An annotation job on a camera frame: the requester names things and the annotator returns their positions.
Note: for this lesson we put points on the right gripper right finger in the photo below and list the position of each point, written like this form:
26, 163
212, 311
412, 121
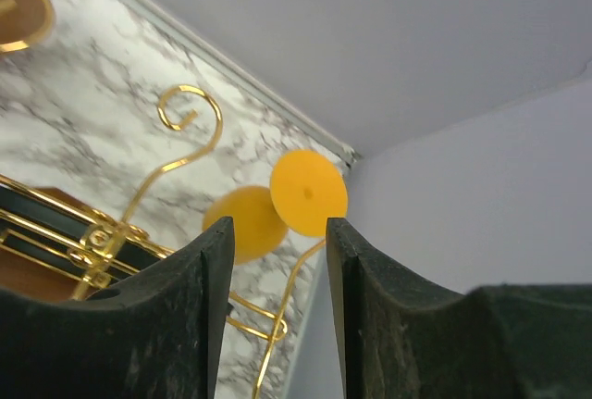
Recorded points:
400, 335

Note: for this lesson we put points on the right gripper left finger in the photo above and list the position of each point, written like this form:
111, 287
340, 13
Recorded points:
157, 334

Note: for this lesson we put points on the orange plastic wine glass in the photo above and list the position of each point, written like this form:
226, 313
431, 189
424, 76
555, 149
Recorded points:
305, 190

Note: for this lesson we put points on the gold wire wine glass rack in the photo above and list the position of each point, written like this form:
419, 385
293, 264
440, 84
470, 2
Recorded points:
107, 249

